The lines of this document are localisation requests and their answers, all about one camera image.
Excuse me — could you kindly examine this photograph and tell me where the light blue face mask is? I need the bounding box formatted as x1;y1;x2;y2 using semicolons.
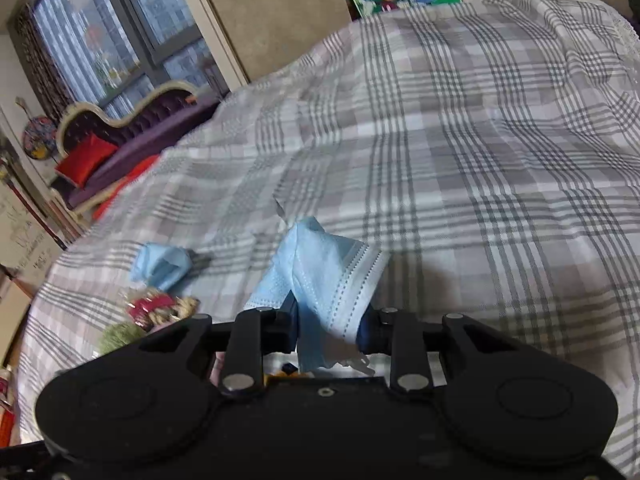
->
245;217;390;375

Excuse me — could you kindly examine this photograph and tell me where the crumpled blue face mask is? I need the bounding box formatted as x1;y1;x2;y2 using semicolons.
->
129;243;192;292

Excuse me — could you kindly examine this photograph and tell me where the green fuzzy ball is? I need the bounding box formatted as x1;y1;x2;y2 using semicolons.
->
98;322;146;356

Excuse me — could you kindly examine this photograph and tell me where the grey plaid bed cover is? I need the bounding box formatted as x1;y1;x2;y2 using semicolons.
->
16;0;639;476

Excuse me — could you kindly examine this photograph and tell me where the purple chaise sofa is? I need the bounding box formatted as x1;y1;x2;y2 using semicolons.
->
51;80;221;214

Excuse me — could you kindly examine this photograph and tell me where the red cushion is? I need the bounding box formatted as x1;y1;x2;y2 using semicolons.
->
55;132;118;188

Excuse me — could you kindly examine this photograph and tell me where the round colourful wall ornament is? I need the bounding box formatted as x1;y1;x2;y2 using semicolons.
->
15;96;58;160

